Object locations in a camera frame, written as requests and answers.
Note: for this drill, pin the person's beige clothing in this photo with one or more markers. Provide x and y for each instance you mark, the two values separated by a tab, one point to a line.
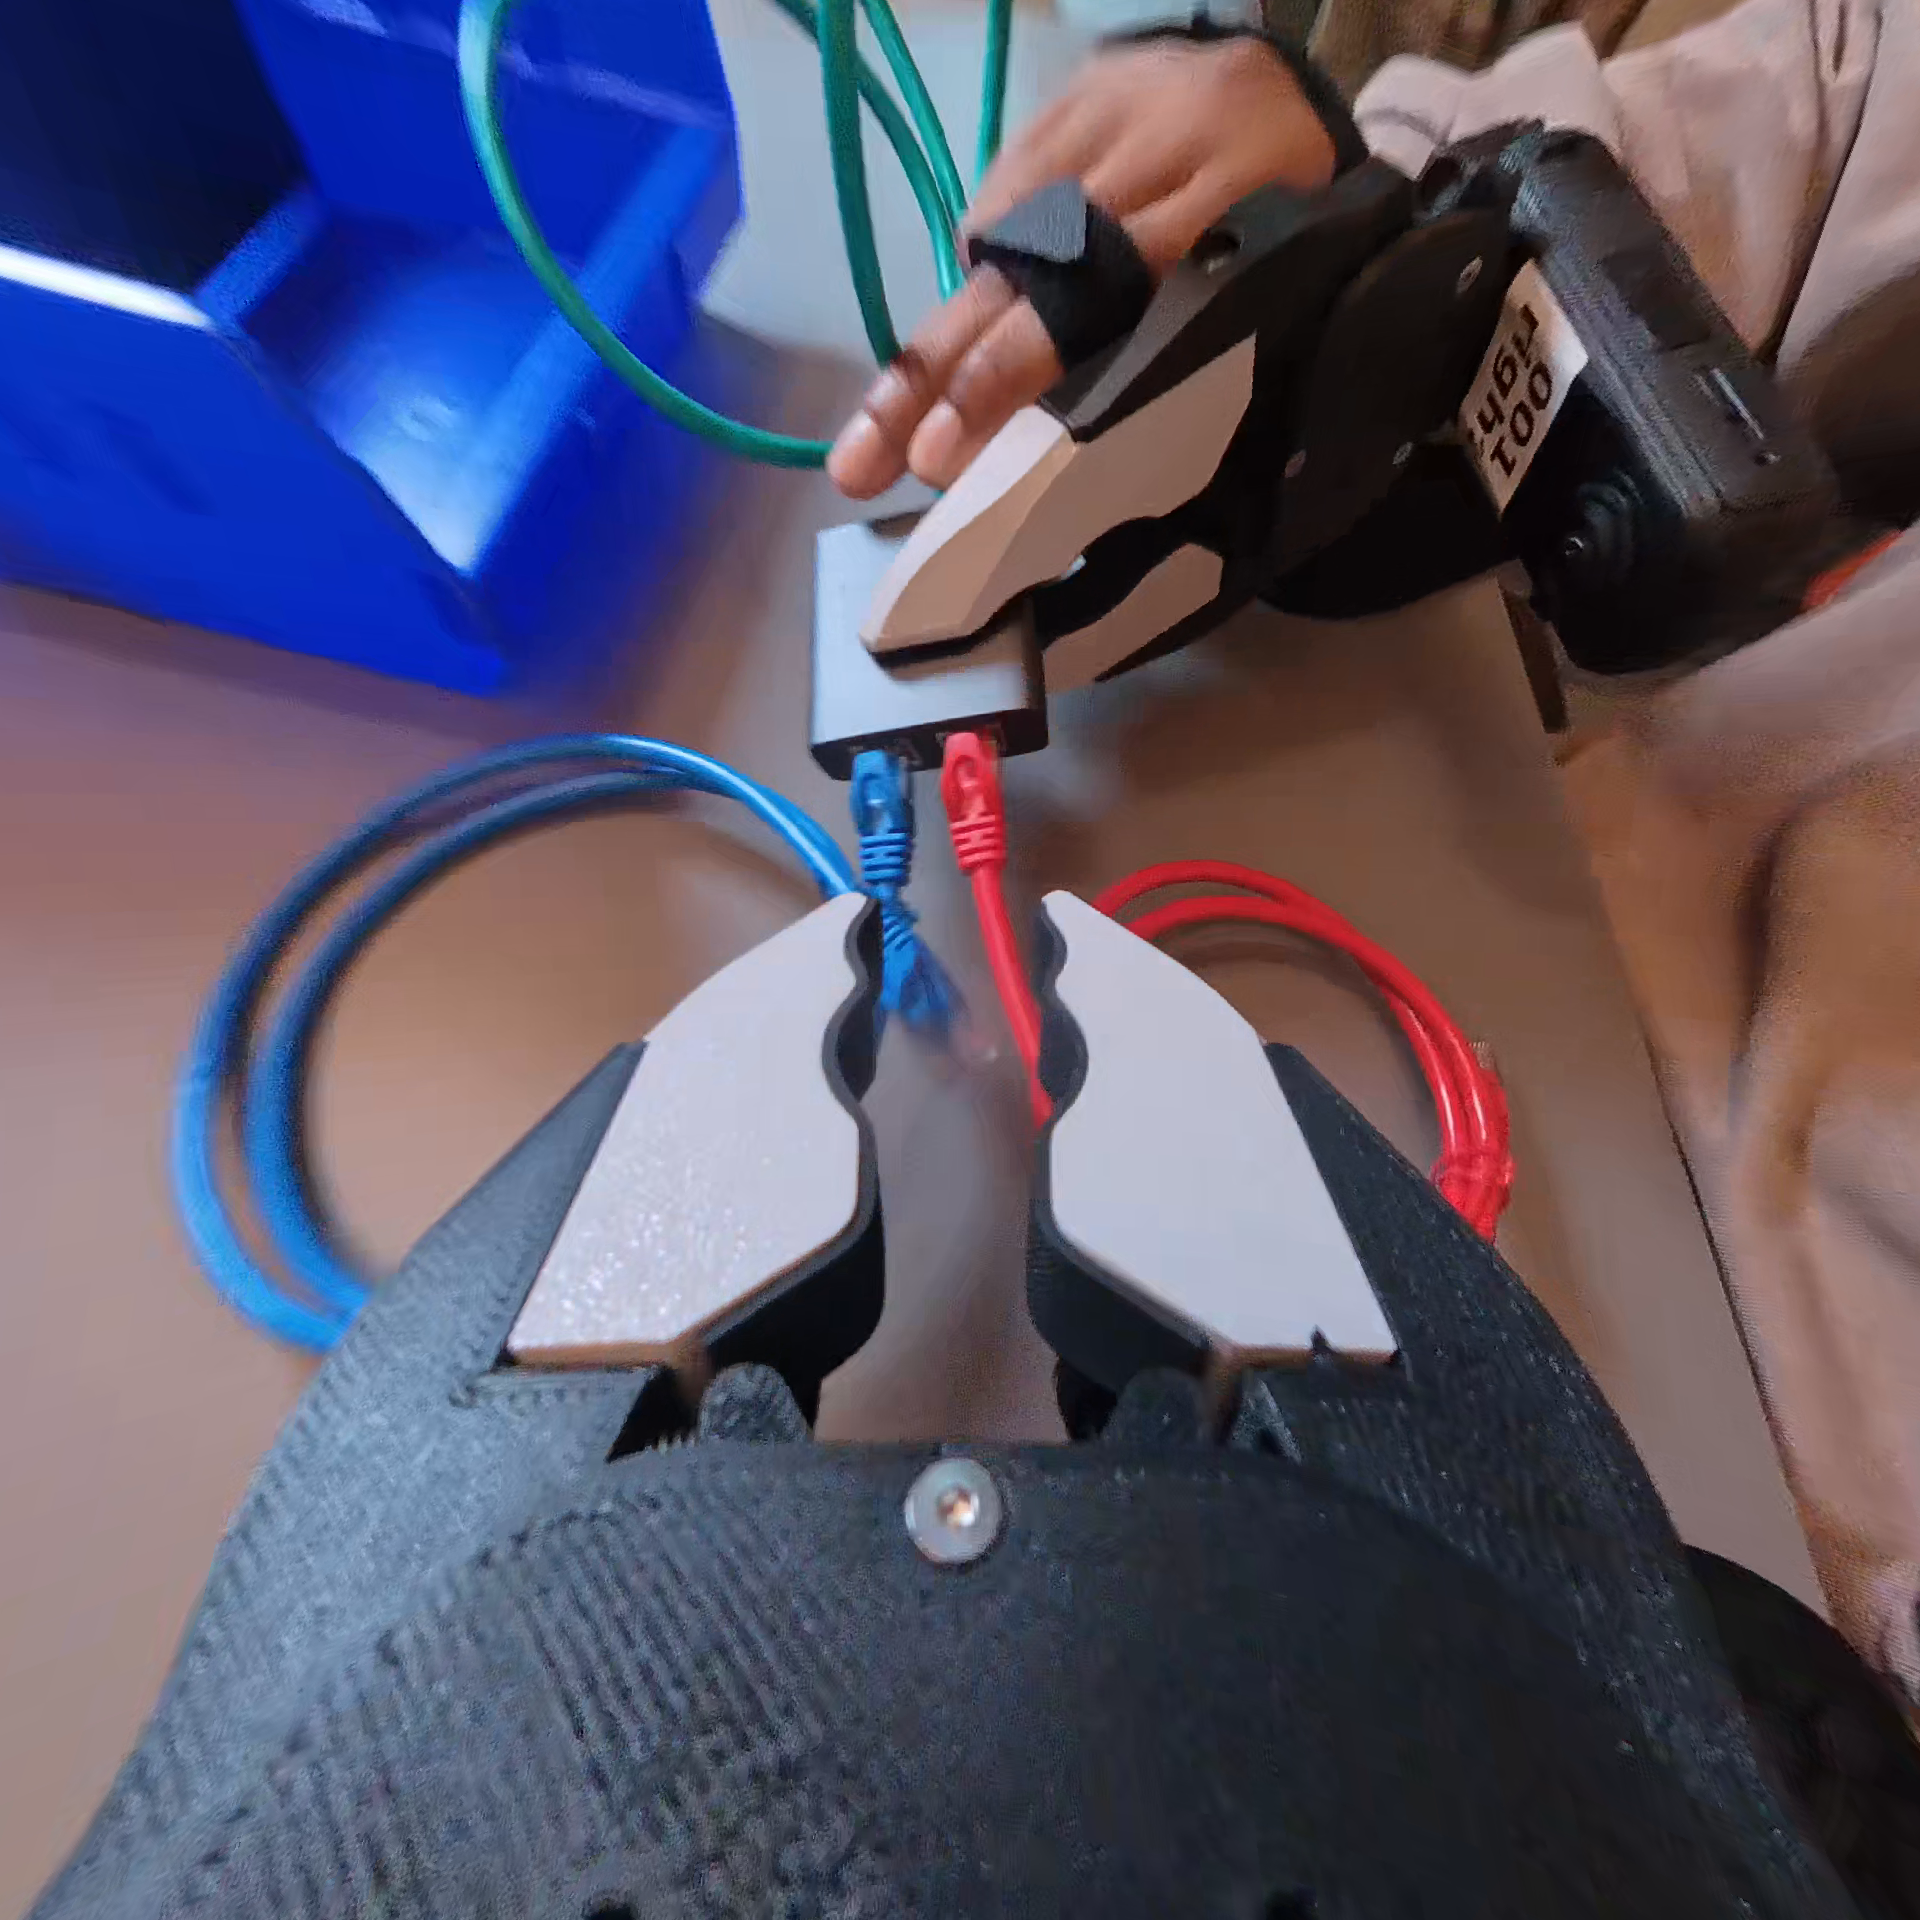
1800	1049

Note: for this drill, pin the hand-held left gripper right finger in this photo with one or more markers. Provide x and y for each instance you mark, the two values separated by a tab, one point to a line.
1200	1185

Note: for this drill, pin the blue plastic bin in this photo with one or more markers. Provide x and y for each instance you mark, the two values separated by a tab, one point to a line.
375	421

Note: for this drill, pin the person's right forearm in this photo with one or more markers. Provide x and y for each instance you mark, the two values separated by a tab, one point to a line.
1441	24

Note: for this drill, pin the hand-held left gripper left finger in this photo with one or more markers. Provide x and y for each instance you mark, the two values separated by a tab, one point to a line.
704	1185

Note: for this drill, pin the black network switch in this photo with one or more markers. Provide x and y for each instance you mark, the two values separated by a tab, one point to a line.
915	705

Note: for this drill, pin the person's right hand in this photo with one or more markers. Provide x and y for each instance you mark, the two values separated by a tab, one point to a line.
1155	136

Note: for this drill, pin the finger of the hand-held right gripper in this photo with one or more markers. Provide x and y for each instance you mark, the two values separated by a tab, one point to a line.
1147	608
1019	523

